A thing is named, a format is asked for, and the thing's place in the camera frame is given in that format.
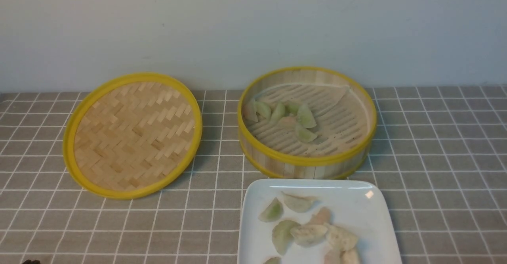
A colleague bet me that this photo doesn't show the green dumpling steamer front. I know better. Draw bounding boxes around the green dumpling steamer front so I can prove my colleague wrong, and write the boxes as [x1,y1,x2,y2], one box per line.
[294,123,318,143]

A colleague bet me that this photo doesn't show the green dumpling plate left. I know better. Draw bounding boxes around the green dumpling plate left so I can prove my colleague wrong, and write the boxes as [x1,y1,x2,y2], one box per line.
[258,197,284,223]

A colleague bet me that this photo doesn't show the pale dumpling plate top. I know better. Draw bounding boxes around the pale dumpling plate top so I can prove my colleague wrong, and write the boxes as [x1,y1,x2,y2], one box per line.
[281,191,318,213]

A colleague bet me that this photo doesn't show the white square plate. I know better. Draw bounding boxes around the white square plate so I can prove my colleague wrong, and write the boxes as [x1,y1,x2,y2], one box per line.
[237,179,402,264]

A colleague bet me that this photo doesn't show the pink dumpling plate centre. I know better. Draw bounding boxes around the pink dumpling plate centre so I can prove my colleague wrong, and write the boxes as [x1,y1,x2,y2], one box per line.
[307,207,332,226]

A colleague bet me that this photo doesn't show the pink dumpling plate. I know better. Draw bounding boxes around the pink dumpling plate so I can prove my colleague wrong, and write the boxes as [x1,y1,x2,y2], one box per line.
[307,207,332,226]
[323,248,342,264]

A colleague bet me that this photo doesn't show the large green dumpling plate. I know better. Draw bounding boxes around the large green dumpling plate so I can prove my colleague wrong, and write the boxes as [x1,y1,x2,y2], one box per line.
[272,220,301,255]

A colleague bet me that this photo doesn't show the beige dumpling plate centre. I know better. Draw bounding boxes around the beige dumpling plate centre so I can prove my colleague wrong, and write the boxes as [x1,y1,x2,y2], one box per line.
[290,224,328,247]

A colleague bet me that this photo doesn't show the beige dumpling plate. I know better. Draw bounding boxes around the beige dumpling plate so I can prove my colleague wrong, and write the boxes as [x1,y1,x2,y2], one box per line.
[324,224,359,251]
[290,224,328,247]
[340,248,362,264]

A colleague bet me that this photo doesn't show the green dumpling plate bottom edge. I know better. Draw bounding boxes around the green dumpling plate bottom edge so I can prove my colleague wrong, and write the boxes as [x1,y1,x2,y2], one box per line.
[264,256,281,264]

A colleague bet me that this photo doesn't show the pink dumpling plate bottom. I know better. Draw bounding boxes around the pink dumpling plate bottom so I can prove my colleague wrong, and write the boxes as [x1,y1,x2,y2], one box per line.
[323,248,342,264]

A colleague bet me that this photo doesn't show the beige dumpling plate bottom right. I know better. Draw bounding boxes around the beige dumpling plate bottom right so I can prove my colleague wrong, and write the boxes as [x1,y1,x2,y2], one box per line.
[340,248,362,264]

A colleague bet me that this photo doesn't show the pale pink dumpling in steamer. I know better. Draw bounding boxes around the pale pink dumpling in steamer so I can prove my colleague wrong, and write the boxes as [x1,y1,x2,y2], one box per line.
[242,99,258,122]

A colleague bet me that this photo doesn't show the pink dumpling steamer centre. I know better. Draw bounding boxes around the pink dumpling steamer centre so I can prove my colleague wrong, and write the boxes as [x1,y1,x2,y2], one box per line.
[277,115,297,130]

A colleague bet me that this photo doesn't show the green dumpling steamer back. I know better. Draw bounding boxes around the green dumpling steamer back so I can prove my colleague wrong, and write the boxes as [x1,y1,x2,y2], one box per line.
[285,100,300,116]

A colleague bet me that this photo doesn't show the bamboo steamer basket yellow rim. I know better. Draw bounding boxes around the bamboo steamer basket yellow rim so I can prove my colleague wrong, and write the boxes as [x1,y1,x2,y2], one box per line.
[237,67,378,179]

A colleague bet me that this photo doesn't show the bamboo steamer lid yellow rim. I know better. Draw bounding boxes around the bamboo steamer lid yellow rim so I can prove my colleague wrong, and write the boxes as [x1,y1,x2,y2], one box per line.
[62,73,203,199]

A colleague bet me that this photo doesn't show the dark object bottom left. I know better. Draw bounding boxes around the dark object bottom left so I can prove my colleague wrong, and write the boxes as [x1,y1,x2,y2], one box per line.
[22,259,40,264]

